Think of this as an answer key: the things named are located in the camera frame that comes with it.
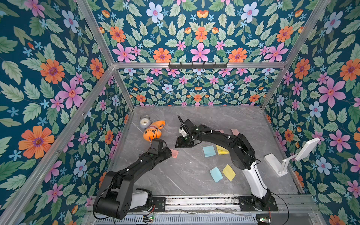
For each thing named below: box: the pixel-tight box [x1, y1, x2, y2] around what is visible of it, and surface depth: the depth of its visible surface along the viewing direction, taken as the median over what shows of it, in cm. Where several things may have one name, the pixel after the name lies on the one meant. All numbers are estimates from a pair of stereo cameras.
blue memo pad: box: [202, 145, 217, 158], surface depth 95 cm
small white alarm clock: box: [139, 114, 152, 129], surface depth 107 cm
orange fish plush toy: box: [142, 120, 166, 143], surface depth 98 cm
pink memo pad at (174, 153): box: [169, 148, 179, 159], surface depth 94 cm
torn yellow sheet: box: [222, 164, 236, 182], surface depth 85 cm
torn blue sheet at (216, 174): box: [209, 166, 224, 183], surface depth 86 cm
